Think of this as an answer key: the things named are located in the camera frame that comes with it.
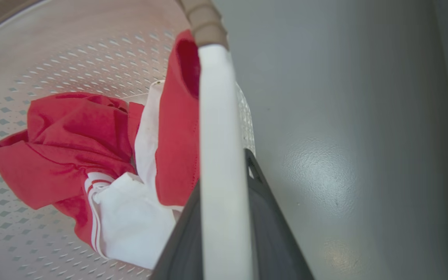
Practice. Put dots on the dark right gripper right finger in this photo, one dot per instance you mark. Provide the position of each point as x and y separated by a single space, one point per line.
274 233

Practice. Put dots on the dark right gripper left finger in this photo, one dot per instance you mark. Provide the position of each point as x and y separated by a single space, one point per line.
183 249

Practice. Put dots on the white perforated plastic laundry basket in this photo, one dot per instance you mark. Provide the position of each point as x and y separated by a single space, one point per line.
91 39

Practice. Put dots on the red and white jersey garment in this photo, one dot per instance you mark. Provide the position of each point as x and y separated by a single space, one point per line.
72 132

